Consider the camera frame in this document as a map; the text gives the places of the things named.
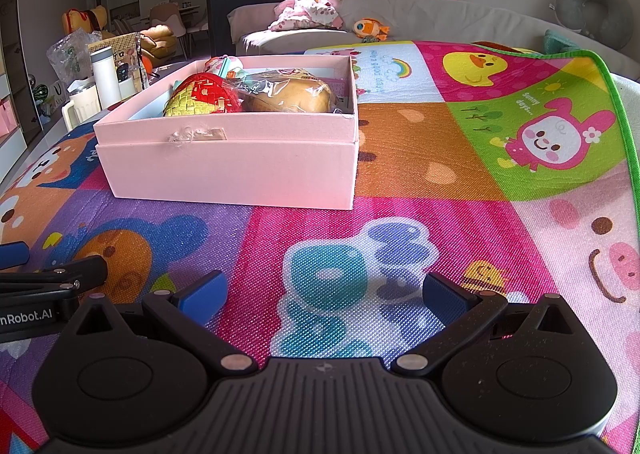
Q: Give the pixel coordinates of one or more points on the teal cloth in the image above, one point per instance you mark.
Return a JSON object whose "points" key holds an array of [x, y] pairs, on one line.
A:
{"points": [[557, 41]]}

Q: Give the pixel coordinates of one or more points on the pink clothes pile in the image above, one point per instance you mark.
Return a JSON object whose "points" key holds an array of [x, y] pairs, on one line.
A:
{"points": [[305, 16]]}

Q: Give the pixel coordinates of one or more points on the orange fish plush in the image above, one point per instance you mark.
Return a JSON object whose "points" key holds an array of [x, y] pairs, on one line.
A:
{"points": [[370, 27]]}

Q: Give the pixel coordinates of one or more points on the beige dining chair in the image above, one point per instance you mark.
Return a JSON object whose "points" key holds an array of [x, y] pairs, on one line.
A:
{"points": [[167, 16]]}

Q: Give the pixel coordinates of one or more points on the watermelon ball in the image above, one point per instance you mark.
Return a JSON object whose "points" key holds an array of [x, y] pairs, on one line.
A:
{"points": [[42, 94]]}

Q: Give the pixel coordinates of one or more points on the white pitcher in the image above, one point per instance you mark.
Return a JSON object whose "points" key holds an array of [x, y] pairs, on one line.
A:
{"points": [[81, 106]]}

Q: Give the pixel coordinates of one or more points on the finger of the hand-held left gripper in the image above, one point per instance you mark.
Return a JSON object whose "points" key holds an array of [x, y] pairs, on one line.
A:
{"points": [[75, 273], [11, 255]]}

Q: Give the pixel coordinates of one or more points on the white thermos bottle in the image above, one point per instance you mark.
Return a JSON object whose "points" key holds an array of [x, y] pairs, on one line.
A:
{"points": [[105, 78]]}

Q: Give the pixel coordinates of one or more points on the pink cardboard box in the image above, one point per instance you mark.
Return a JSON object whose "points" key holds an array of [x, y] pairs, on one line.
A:
{"points": [[225, 168]]}

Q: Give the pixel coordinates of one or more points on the large yellow plush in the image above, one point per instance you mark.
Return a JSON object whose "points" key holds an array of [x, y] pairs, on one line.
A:
{"points": [[80, 18]]}

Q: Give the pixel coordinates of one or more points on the black tank cabinet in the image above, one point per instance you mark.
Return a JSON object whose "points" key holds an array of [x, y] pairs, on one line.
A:
{"points": [[220, 18]]}

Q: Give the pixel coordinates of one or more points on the clear plastic bag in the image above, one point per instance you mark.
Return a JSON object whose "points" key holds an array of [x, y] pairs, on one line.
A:
{"points": [[67, 51]]}

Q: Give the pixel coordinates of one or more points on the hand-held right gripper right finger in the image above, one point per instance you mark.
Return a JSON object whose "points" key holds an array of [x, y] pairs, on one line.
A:
{"points": [[445, 294]]}

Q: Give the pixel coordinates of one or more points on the colourful cartoon play mat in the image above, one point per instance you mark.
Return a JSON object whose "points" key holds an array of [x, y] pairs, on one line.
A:
{"points": [[425, 234]]}

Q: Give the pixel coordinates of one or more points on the white pen holder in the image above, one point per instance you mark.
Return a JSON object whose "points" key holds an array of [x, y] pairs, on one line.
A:
{"points": [[129, 83]]}

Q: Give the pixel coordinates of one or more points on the bread roll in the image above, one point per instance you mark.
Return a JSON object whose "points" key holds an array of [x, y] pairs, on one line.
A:
{"points": [[290, 96]]}

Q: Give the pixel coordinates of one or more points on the red yellow crochet toy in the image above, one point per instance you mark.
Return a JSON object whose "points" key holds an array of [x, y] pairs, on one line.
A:
{"points": [[200, 96]]}

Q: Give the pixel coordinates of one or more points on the grey neck pillow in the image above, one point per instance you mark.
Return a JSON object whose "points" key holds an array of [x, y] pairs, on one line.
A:
{"points": [[575, 8]]}

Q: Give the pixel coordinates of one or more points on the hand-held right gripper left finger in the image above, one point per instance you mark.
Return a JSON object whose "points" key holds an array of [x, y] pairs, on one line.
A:
{"points": [[202, 296]]}

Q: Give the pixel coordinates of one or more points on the beige sofa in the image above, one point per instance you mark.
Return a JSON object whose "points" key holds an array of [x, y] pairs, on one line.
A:
{"points": [[450, 18]]}

